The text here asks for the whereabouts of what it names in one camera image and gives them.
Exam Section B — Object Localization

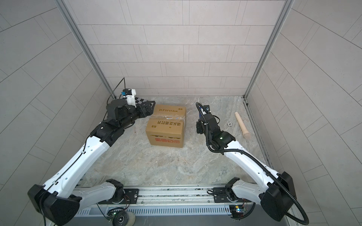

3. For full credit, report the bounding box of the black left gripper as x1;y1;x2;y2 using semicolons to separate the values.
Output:
118;101;157;131

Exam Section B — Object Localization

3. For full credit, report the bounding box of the brown cardboard express box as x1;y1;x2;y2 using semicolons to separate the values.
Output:
146;104;186;148

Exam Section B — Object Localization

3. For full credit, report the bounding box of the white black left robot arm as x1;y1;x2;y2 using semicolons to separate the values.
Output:
27;98;156;226

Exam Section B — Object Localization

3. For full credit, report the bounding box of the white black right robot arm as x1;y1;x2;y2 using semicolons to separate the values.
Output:
196;102;303;223

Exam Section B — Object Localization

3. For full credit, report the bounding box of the black white chessboard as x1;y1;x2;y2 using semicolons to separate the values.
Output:
135;97;147;105

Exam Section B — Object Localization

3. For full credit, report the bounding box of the clear packing tape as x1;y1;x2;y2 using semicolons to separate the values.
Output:
151;114;186;122

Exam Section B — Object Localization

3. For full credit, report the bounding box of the green circuit board right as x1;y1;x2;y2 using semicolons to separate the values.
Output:
229;205;246;219

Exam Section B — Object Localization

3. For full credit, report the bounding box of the round black speaker device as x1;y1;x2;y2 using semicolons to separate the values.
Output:
107;207;136;226

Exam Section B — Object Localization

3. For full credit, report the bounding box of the cream plastic handle tool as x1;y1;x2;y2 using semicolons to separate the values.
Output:
235;112;252;140

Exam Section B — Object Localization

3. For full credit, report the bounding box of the black corrugated cable conduit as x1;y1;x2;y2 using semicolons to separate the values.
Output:
195;102;309;226

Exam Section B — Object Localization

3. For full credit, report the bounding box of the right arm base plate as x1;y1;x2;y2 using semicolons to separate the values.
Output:
207;187;252;204

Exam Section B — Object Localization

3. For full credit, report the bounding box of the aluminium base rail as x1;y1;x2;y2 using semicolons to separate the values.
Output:
56;185;295;226

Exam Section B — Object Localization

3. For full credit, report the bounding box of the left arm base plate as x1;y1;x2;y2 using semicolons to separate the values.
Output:
98;188;140;205

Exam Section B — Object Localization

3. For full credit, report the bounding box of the aluminium corner post left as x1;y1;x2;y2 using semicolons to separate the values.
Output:
54;0;115;98

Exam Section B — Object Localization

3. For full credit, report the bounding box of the aluminium corner post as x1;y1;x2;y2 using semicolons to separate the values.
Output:
54;0;115;98
243;0;294;100

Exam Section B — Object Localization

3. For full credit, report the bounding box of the aluminium corner post right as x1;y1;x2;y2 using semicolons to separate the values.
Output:
243;0;294;100

